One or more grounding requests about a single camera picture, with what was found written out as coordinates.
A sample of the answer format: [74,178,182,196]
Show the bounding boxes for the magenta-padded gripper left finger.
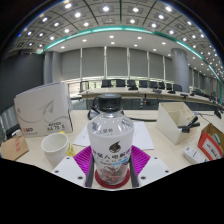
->
[50,145,95,188]

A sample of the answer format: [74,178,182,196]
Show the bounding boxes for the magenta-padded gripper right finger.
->
[129,144,173,188]

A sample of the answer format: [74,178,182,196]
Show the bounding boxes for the clear labelled drink bottle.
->
[86,93,135,186]

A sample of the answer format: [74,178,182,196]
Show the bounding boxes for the white cup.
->
[40,132,70,168]

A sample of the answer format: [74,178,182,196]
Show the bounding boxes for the white printed paper sheet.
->
[72,120,155,151]

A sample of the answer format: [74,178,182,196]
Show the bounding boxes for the small white carton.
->
[183,146,208,164]

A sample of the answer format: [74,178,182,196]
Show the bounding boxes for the open white cardboard box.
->
[155,101,198,145]

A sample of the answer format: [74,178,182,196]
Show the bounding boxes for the black hand tool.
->
[177,115,201,134]

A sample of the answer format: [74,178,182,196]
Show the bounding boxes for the flat brown cardboard sheet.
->
[0,134,30,162]

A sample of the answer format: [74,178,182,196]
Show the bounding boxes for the black desk phone unit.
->
[87,98,101,121]

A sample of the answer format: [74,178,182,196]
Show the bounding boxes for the open brown box red flap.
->
[197,122,224,162]

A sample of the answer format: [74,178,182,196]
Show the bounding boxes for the large white cardboard box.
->
[13,82,74,138]

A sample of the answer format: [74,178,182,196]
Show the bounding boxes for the black power adapter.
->
[4,123,22,140]

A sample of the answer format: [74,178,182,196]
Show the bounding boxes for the grey item in brown box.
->
[213,133,222,146]

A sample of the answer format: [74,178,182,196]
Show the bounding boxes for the long curved conference desk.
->
[76,87,224,111]

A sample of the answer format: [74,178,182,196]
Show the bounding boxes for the single black office chair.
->
[79,80,90,92]

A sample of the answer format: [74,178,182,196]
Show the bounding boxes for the ceiling lights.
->
[16,0,224,78]

